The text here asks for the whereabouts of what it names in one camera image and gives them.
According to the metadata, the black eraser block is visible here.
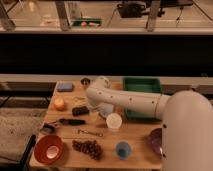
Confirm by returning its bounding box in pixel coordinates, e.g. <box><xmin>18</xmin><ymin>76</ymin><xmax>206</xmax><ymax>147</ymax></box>
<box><xmin>72</xmin><ymin>106</ymin><xmax>89</xmax><ymax>116</ymax></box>

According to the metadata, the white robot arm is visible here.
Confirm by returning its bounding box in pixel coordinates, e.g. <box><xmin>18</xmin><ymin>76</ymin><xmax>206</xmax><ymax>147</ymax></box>
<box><xmin>86</xmin><ymin>76</ymin><xmax>213</xmax><ymax>171</ymax></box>

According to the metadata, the white plastic cup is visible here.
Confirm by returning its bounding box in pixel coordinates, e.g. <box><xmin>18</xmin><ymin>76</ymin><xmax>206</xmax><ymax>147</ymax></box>
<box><xmin>106</xmin><ymin>113</ymin><xmax>122</xmax><ymax>132</ymax></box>

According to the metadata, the small metal cup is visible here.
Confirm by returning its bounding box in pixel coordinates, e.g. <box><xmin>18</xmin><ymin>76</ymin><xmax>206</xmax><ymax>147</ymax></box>
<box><xmin>81</xmin><ymin>78</ymin><xmax>91</xmax><ymax>89</ymax></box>

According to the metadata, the blue plastic cup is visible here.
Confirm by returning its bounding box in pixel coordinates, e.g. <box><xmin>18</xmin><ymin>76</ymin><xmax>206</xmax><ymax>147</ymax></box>
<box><xmin>115</xmin><ymin>141</ymin><xmax>132</xmax><ymax>160</ymax></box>

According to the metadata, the light blue cloth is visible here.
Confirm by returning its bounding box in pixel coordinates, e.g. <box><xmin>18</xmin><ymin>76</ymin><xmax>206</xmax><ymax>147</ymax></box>
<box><xmin>98</xmin><ymin>103</ymin><xmax>114</xmax><ymax>118</ymax></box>

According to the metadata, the orange fruit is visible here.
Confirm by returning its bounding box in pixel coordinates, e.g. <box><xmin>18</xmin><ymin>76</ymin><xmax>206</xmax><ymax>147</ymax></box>
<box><xmin>54</xmin><ymin>98</ymin><xmax>66</xmax><ymax>111</ymax></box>

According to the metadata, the bunch of dark grapes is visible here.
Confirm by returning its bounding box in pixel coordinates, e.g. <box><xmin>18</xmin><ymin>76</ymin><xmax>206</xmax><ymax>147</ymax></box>
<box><xmin>72</xmin><ymin>140</ymin><xmax>102</xmax><ymax>160</ymax></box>

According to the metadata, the blue sponge block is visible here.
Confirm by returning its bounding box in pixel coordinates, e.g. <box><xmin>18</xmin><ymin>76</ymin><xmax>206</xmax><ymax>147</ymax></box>
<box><xmin>56</xmin><ymin>83</ymin><xmax>73</xmax><ymax>92</ymax></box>

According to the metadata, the green plastic tray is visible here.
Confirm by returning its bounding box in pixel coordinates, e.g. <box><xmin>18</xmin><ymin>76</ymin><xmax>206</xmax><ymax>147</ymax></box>
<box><xmin>123</xmin><ymin>77</ymin><xmax>162</xmax><ymax>121</ymax></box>

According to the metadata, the red bowl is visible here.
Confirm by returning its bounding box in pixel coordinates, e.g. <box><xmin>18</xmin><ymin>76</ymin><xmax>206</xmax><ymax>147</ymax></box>
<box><xmin>34</xmin><ymin>135</ymin><xmax>63</xmax><ymax>165</ymax></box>

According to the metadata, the purple bowl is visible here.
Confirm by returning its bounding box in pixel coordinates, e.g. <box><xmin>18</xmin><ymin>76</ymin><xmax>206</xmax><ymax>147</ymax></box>
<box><xmin>148</xmin><ymin>128</ymin><xmax>162</xmax><ymax>156</ymax></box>

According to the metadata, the green box on shelf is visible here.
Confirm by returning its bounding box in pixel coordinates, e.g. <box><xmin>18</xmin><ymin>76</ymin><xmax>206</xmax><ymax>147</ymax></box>
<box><xmin>72</xmin><ymin>18</ymin><xmax>102</xmax><ymax>27</ymax></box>

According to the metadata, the black handled scoop tool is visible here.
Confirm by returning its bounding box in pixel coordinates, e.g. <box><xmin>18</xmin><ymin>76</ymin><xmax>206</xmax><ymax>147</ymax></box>
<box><xmin>40</xmin><ymin>118</ymin><xmax>86</xmax><ymax>135</ymax></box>

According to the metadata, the black camera device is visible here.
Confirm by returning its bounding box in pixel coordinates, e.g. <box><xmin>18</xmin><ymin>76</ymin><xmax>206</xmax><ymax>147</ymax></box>
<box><xmin>117</xmin><ymin>2</ymin><xmax>146</xmax><ymax>18</ymax></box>

